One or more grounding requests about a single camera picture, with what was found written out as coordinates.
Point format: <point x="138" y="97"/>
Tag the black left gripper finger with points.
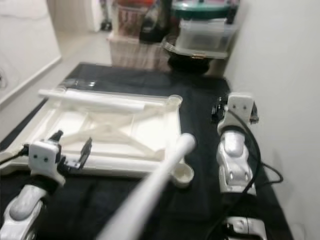
<point x="56" y="136"/>
<point x="86" y="150"/>

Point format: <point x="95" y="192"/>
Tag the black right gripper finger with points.
<point x="217" y="106"/>
<point x="254" y="115"/>

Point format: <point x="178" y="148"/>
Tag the cream plastic children table top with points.
<point x="145" y="127"/>

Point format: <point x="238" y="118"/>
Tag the black round bowl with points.
<point x="190" y="62"/>

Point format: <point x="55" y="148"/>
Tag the clear plastic bag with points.
<point x="90" y="83"/>

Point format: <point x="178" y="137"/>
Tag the clear plastic storage box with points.
<point x="205" y="37"/>

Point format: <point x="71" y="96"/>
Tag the green round lid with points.
<point x="202" y="9"/>

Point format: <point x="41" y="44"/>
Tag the cloth covered bench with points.
<point x="132" y="52"/>

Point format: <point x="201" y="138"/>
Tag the black bag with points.
<point x="155" y="22"/>

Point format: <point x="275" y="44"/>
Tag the black table cloth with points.
<point x="180" y="220"/>

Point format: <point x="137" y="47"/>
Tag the storage box with orange lid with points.
<point x="130" y="17"/>

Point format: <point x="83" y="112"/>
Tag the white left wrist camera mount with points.
<point x="45" y="157"/>

